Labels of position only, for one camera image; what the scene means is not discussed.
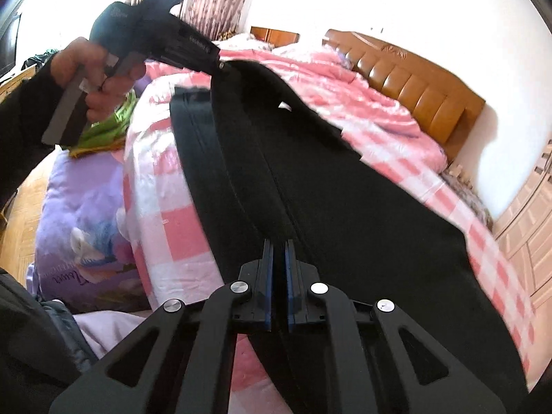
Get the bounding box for purple cartoon pillow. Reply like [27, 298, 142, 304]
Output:
[26, 147, 151, 315]

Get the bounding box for person's left forearm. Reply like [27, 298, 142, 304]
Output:
[0, 52, 74, 212]

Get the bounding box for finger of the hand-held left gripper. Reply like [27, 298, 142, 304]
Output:
[196, 54, 229, 79]

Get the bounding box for person's light pink trousers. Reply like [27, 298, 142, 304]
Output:
[73, 310, 277, 414]

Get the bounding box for brown padded headboard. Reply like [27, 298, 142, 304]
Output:
[323, 29, 486, 160]

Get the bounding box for person's dark jacket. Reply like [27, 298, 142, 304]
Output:
[0, 267, 100, 414]

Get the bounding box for pink quilt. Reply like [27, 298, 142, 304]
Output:
[216, 34, 447, 173]

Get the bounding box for green cloth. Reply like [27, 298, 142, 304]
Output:
[71, 95, 139, 156]

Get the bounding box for black pants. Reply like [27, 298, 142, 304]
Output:
[169, 58, 529, 414]

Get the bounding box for pink checked bed sheet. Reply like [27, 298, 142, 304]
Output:
[123, 69, 535, 414]

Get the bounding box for black television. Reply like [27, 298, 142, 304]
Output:
[0, 9, 22, 78]

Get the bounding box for person's left hand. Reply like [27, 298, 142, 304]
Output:
[56, 37, 147, 124]

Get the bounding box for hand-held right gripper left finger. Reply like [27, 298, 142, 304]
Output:
[49, 239, 274, 414]

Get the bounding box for light wooden wardrobe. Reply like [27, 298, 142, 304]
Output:
[492, 138, 552, 354]

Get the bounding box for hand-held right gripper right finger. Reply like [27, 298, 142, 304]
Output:
[284, 240, 507, 414]

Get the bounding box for patterned pink curtain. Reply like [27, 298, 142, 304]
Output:
[129, 0, 259, 39]

